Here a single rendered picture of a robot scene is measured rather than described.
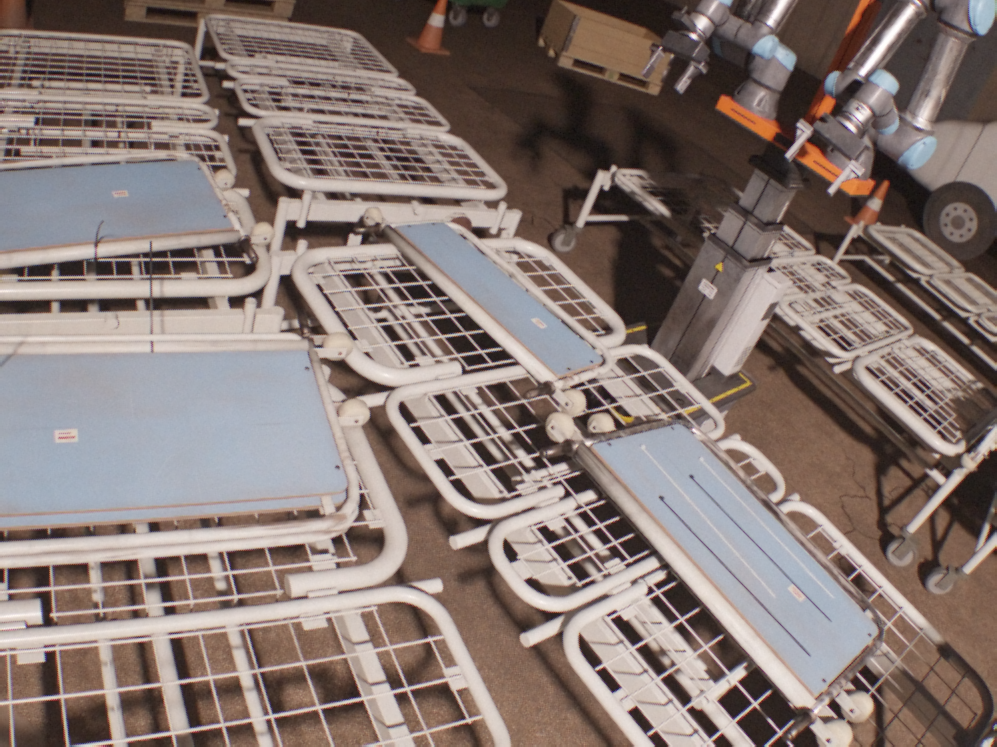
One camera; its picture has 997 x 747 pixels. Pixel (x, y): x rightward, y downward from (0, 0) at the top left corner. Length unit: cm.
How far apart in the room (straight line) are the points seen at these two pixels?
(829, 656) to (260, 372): 123
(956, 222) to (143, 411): 794
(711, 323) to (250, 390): 152
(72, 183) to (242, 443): 98
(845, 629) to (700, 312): 123
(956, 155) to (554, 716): 750
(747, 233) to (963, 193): 622
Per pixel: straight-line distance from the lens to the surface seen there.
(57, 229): 189
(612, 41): 772
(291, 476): 132
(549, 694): 188
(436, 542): 203
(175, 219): 196
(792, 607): 157
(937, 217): 851
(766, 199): 234
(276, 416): 140
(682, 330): 251
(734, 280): 238
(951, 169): 852
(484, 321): 189
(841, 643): 160
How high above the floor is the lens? 152
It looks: 32 degrees down
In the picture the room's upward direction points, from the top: 22 degrees clockwise
